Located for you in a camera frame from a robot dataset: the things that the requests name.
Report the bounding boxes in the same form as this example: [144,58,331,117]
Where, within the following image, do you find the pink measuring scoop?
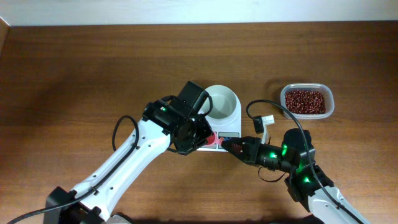
[205,132,224,147]

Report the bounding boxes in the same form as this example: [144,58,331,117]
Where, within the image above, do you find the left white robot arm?
[44,82,213,223]

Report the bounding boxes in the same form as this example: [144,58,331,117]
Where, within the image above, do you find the white bowl on scale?
[201,85,238,120]

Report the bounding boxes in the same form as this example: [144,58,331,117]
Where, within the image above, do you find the red beans in container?
[285,90,326,114]

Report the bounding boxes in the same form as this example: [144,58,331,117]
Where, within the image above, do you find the clear plastic bean container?
[280,83,335,119]

